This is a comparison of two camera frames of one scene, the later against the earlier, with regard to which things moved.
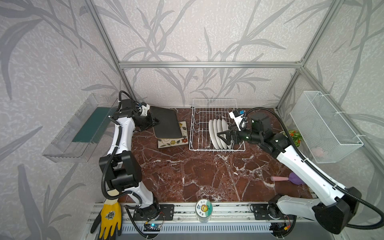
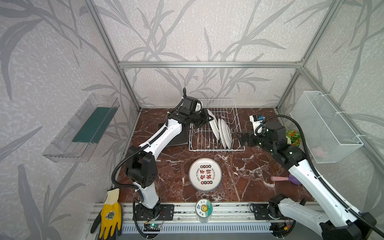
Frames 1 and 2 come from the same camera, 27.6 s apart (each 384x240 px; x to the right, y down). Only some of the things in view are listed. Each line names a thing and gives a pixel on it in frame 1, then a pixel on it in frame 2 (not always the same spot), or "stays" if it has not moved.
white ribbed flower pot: x=296 y=137 stays
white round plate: x=212 y=134 → x=205 y=174
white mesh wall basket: x=325 y=133 stays
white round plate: x=220 y=129 → x=214 y=124
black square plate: x=169 y=126 → x=182 y=137
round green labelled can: x=203 y=209 stays
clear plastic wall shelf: x=76 y=139 stays
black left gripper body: x=149 y=120 → x=199 y=118
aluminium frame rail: x=300 y=65 stays
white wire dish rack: x=209 y=117 stays
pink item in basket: x=317 y=152 stays
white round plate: x=225 y=128 stays
